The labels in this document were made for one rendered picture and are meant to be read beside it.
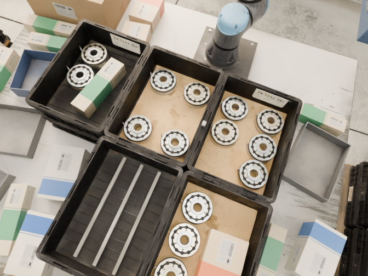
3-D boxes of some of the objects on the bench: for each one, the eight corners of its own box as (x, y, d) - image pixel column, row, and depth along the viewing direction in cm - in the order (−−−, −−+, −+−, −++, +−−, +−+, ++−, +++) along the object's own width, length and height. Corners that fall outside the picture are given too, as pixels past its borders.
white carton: (40, 211, 100) (28, 210, 91) (70, 218, 99) (61, 217, 91) (18, 269, 93) (3, 272, 84) (51, 276, 92) (39, 281, 84)
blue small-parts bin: (51, 100, 115) (44, 92, 109) (17, 96, 115) (8, 87, 109) (63, 62, 122) (57, 52, 116) (31, 58, 122) (23, 48, 115)
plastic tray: (322, 202, 106) (329, 201, 101) (277, 177, 108) (281, 174, 104) (344, 148, 114) (351, 144, 109) (302, 125, 117) (307, 121, 112)
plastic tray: (48, 114, 113) (43, 109, 108) (33, 159, 106) (26, 155, 101) (-14, 105, 113) (-22, 99, 108) (-34, 149, 106) (-43, 145, 102)
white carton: (78, 204, 101) (70, 201, 93) (47, 200, 101) (36, 196, 93) (92, 155, 108) (85, 148, 99) (63, 150, 108) (53, 143, 99)
